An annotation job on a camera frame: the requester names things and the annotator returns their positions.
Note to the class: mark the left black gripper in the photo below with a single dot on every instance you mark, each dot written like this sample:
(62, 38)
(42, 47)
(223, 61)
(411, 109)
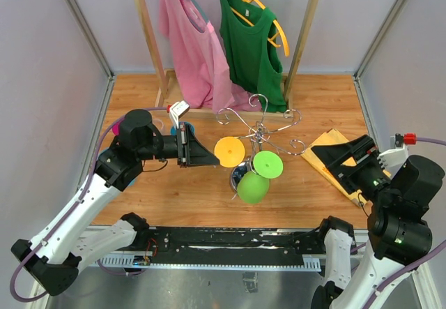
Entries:
(194, 153)

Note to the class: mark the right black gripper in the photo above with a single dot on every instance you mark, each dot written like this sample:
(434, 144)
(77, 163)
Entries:
(363, 148)

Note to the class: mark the yellow plastic wine glass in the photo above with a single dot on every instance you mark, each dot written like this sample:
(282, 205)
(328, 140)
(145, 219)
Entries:
(230, 151)

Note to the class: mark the blue wine glass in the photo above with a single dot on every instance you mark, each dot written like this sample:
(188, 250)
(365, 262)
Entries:
(116, 167)
(173, 128)

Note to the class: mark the magenta plastic wine glass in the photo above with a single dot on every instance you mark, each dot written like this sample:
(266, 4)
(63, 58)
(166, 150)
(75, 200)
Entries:
(115, 127)

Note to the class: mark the clear wine glass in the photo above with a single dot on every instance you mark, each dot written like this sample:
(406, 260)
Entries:
(159, 124)

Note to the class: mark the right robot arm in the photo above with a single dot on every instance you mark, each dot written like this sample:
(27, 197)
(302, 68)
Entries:
(400, 187)

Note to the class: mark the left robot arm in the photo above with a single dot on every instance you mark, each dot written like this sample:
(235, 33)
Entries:
(57, 255)

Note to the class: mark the green plastic wine glass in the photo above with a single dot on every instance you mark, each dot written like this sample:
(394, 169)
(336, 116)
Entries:
(255, 184)

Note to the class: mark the chrome wine glass rack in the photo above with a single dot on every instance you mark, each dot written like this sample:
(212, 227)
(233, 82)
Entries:
(258, 138)

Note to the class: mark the wooden clothes rack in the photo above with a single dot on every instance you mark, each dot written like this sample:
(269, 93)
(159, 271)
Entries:
(165, 76)

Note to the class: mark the pink t-shirt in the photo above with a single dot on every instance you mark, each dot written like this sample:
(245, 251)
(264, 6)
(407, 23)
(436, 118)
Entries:
(200, 63)

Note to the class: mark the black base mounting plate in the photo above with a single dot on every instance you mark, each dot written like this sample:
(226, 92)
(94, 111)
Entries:
(223, 246)

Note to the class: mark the green tank top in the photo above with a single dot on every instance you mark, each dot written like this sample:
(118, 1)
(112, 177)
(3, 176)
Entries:
(253, 62)

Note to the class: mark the yellow clothes hanger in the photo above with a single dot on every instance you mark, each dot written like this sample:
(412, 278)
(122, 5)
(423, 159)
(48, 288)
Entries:
(252, 14)

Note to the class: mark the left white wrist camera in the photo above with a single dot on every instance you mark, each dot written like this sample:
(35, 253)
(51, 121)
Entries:
(176, 111)

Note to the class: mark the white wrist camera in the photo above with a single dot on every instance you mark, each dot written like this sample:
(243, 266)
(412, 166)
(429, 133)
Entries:
(399, 153)
(176, 111)

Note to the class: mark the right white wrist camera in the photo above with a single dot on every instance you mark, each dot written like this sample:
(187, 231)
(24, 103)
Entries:
(399, 153)

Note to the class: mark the aluminium frame rail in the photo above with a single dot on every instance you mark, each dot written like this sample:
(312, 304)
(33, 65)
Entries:
(133, 260)

